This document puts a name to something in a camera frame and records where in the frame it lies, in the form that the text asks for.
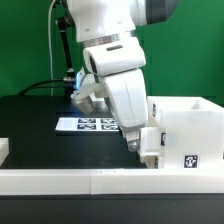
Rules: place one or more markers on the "marker tag sheet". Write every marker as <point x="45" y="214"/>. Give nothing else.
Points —
<point x="74" y="124"/>

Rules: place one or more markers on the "white fence rail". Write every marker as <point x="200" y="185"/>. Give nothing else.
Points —
<point x="115" y="181"/>
<point x="4" y="149"/>

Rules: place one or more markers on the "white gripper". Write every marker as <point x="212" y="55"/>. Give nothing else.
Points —
<point x="127" y="95"/>

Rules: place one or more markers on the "white drawer cabinet frame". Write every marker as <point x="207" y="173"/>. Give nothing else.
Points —
<point x="194" y="130"/>

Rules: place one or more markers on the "white drawer box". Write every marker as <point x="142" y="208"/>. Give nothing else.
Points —
<point x="152" y="142"/>
<point x="155" y="162"/>

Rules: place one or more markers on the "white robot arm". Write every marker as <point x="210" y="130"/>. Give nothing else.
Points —
<point x="99" y="22"/>

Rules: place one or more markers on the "white front fence rail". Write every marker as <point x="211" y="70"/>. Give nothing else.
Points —
<point x="115" y="181"/>

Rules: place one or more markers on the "white left fence rail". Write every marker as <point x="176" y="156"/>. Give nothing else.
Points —
<point x="4" y="149"/>

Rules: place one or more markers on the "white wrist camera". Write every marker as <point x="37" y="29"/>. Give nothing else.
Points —
<point x="114" y="57"/>

